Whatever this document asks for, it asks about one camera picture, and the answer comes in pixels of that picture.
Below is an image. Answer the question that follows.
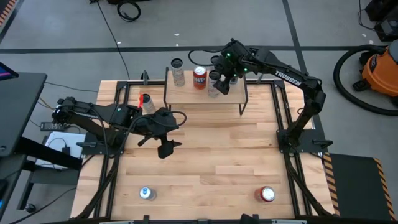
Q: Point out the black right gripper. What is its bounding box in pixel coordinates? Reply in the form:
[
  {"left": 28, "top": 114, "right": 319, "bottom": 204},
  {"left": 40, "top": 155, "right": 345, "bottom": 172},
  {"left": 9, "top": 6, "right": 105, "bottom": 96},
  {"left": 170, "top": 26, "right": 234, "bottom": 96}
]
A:
[{"left": 215, "top": 39, "right": 254, "bottom": 95}]

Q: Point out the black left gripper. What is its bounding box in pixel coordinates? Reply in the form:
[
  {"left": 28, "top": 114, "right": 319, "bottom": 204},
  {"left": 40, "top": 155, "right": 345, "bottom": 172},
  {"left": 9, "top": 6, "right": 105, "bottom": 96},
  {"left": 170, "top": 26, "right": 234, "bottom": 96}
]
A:
[{"left": 135, "top": 108, "right": 183, "bottom": 159}]

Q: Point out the red Fanta strawberry can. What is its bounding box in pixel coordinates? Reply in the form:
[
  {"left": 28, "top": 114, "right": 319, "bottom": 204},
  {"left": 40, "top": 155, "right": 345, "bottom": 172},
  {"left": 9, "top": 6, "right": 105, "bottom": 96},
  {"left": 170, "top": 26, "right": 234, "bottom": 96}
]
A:
[
  {"left": 192, "top": 65, "right": 208, "bottom": 90},
  {"left": 254, "top": 185, "right": 276, "bottom": 203}
]

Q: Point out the white Celsius Tropical Vibe can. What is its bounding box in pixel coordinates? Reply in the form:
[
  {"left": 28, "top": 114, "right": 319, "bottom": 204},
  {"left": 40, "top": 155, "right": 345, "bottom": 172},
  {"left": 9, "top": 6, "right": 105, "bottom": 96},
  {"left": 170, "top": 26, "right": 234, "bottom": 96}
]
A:
[{"left": 140, "top": 93, "right": 157, "bottom": 115}]

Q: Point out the wooden shelf with black legs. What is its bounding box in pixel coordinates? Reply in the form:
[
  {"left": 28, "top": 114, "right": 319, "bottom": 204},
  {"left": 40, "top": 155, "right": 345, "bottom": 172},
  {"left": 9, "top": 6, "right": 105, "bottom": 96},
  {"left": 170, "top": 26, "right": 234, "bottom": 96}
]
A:
[{"left": 163, "top": 66, "right": 249, "bottom": 116}]

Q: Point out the white power box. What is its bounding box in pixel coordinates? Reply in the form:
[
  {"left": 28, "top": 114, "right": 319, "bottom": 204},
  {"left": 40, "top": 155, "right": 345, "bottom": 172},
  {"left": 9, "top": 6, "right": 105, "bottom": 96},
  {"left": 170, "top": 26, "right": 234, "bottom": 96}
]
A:
[{"left": 35, "top": 131, "right": 86, "bottom": 170}]

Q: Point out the orange shop vacuum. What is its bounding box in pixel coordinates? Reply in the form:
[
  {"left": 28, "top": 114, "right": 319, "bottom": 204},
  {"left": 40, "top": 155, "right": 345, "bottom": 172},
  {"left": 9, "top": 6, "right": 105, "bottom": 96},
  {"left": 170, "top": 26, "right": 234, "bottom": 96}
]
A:
[
  {"left": 333, "top": 44, "right": 398, "bottom": 116},
  {"left": 353, "top": 40, "right": 398, "bottom": 106}
]

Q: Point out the black power adapter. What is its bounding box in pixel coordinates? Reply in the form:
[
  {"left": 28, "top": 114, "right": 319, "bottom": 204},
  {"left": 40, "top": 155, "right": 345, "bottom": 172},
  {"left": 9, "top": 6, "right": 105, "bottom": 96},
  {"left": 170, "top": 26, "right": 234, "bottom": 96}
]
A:
[{"left": 40, "top": 121, "right": 65, "bottom": 132}]

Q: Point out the black desk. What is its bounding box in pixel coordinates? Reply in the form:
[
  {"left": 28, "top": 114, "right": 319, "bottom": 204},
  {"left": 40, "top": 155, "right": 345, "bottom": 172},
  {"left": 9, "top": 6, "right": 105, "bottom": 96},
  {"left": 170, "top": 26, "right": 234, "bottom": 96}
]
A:
[{"left": 0, "top": 72, "right": 83, "bottom": 215}]

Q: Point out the black mat with hazard stripes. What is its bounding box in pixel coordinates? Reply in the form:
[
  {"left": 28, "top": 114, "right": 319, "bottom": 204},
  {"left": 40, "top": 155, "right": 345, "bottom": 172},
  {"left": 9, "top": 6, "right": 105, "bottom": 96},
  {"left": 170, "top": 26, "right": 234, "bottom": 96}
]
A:
[
  {"left": 0, "top": 0, "right": 18, "bottom": 26},
  {"left": 323, "top": 152, "right": 397, "bottom": 222}
]

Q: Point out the black equipment case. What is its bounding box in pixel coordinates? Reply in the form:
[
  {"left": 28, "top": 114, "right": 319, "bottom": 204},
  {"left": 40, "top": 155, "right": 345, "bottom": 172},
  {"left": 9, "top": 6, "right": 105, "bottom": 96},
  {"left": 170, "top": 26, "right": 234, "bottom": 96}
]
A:
[
  {"left": 365, "top": 0, "right": 398, "bottom": 22},
  {"left": 374, "top": 17, "right": 398, "bottom": 43}
]

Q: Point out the computer monitor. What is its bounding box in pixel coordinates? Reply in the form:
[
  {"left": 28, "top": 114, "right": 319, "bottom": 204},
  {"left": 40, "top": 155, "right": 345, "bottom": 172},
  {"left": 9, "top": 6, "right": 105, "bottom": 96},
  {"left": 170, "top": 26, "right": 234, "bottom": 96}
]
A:
[{"left": 0, "top": 62, "right": 19, "bottom": 81}]

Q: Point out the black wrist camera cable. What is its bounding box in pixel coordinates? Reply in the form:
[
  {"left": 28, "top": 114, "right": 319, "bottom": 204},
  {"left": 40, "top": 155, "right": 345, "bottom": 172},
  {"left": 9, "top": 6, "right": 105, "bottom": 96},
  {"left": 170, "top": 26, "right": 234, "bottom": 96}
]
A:
[
  {"left": 188, "top": 49, "right": 224, "bottom": 67},
  {"left": 167, "top": 110, "right": 188, "bottom": 129}
]

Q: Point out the black aluminium table frame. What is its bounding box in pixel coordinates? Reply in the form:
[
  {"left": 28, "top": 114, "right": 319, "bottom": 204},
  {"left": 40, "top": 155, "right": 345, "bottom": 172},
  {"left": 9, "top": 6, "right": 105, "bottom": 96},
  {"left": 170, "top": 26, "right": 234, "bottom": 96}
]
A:
[{"left": 93, "top": 79, "right": 313, "bottom": 224}]

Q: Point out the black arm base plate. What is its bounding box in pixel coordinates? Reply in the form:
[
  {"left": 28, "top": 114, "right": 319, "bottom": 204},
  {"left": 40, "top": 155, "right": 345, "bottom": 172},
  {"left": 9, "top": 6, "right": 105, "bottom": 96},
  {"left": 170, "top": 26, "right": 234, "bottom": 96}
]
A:
[
  {"left": 76, "top": 132, "right": 127, "bottom": 156},
  {"left": 276, "top": 129, "right": 334, "bottom": 154}
]

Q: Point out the black cable bundle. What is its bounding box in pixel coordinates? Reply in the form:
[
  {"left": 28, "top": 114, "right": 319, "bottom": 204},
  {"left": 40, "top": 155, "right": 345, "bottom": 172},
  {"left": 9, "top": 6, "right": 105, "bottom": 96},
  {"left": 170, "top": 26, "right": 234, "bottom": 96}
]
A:
[
  {"left": 76, "top": 154, "right": 121, "bottom": 220},
  {"left": 285, "top": 154, "right": 329, "bottom": 218}
]

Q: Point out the coiled black cable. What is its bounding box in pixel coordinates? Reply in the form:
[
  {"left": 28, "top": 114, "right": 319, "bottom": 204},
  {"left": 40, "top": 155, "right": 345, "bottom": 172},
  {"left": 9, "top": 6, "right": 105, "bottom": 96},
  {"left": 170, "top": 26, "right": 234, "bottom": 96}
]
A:
[{"left": 116, "top": 1, "right": 142, "bottom": 22}]

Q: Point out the black floor cable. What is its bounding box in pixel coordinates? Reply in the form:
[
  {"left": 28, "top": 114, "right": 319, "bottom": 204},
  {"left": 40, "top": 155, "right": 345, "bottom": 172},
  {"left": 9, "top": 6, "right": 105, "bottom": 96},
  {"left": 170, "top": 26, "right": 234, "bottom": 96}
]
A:
[
  {"left": 96, "top": 1, "right": 131, "bottom": 80},
  {"left": 45, "top": 81, "right": 100, "bottom": 93}
]

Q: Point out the yellow floor cable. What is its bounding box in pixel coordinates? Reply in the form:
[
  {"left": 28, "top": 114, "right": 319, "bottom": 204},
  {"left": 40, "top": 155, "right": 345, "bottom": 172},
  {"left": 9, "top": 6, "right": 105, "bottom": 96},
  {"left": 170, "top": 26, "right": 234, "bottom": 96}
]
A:
[{"left": 37, "top": 96, "right": 60, "bottom": 112}]

